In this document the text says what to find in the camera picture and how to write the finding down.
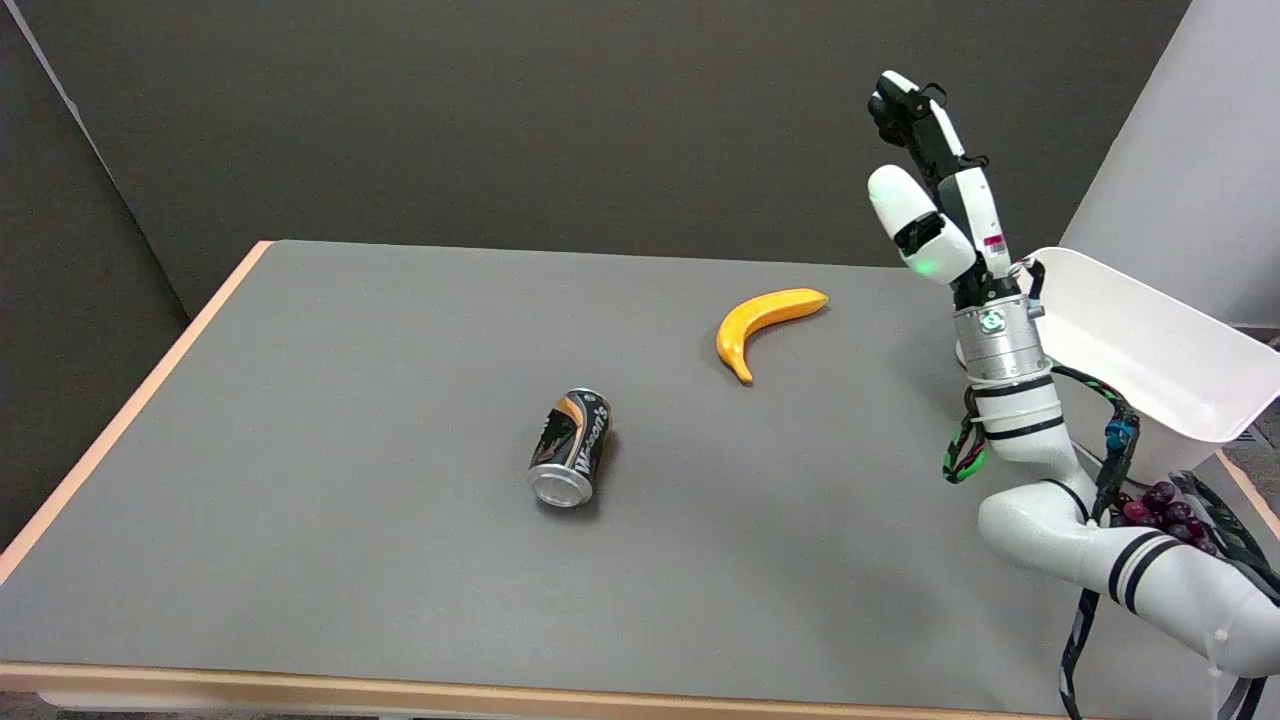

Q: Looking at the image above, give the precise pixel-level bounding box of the black soda can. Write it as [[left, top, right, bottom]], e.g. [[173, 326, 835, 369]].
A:
[[527, 388, 613, 509]]

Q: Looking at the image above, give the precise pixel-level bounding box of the yellow banana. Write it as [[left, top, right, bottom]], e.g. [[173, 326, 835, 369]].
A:
[[715, 288, 830, 385]]

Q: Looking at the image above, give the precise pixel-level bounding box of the white plastic bin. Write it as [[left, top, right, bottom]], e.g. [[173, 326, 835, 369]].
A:
[[957, 247, 1280, 485]]

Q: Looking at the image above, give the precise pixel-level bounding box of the purple grape bunch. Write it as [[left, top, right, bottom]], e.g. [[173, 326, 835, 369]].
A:
[[1116, 482, 1219, 557]]

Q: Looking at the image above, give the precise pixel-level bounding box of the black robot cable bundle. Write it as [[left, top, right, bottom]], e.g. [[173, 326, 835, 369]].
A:
[[941, 364, 1280, 720]]

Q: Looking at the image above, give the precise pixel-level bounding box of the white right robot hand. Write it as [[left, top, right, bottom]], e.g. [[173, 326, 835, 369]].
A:
[[866, 70, 1024, 308]]

